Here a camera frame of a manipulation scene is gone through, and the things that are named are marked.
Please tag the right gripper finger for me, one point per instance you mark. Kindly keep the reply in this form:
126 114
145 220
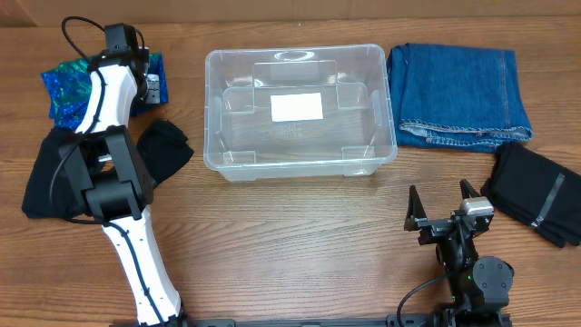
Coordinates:
467 190
416 212

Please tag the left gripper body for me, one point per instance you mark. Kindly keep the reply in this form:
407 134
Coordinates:
151 92

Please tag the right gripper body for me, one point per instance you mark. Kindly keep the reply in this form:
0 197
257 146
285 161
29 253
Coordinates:
433 229

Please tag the black cloth with tape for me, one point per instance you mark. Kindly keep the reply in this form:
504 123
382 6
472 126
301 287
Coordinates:
164 150

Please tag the blue green sequin cloth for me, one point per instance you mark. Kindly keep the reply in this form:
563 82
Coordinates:
69 87

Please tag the blue denim jeans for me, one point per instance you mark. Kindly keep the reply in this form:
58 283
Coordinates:
456 97

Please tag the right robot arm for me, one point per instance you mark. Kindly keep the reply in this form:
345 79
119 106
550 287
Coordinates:
479 286

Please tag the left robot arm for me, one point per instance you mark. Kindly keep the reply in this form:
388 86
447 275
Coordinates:
109 178

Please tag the clear plastic storage bin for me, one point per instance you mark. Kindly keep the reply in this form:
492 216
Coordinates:
355 136

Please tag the white label in bin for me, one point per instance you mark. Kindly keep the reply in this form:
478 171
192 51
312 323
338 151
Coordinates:
296 107

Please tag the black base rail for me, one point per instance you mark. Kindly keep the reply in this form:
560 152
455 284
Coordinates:
308 323

